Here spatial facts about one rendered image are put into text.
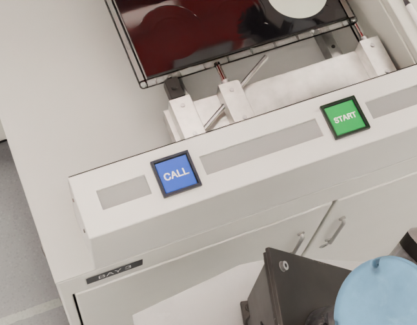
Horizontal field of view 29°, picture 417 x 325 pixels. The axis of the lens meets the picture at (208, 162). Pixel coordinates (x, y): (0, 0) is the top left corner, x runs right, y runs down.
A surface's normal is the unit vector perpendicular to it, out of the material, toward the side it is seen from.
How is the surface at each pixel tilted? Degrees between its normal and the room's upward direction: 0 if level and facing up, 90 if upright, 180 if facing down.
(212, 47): 0
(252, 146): 0
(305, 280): 48
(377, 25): 90
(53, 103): 0
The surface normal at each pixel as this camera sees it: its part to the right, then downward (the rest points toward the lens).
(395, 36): -0.93, 0.31
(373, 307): -0.68, -0.14
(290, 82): 0.07, -0.40
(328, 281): 0.78, -0.34
